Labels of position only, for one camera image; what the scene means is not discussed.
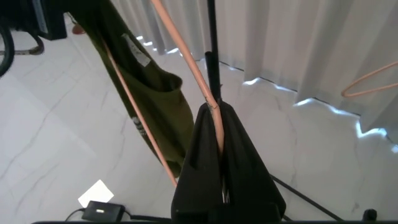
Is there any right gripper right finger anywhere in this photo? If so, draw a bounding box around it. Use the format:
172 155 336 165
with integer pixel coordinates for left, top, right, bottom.
218 100 287 222

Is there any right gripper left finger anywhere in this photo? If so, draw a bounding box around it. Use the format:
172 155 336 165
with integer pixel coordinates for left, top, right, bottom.
171 101 223 222

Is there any pink clothes hanger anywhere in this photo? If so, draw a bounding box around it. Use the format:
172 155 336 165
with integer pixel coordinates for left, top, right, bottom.
341 61 398 98
101 0 226 188

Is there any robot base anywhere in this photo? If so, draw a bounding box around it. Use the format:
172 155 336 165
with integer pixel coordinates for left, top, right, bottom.
0 0 68 41

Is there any black clothes rack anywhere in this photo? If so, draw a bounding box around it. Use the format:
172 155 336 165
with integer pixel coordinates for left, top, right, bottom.
204 0 379 223

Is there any green long-sleeved shirt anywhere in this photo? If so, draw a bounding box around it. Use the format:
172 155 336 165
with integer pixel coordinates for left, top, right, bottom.
63 0 195 178

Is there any black power adapter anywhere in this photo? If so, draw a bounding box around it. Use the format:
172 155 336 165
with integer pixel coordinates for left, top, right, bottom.
64 200 172 223

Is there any white curtain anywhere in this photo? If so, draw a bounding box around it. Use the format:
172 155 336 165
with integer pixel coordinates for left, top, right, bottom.
110 0 398 144

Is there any black cable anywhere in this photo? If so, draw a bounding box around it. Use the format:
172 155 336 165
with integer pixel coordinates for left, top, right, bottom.
0 24 16 78

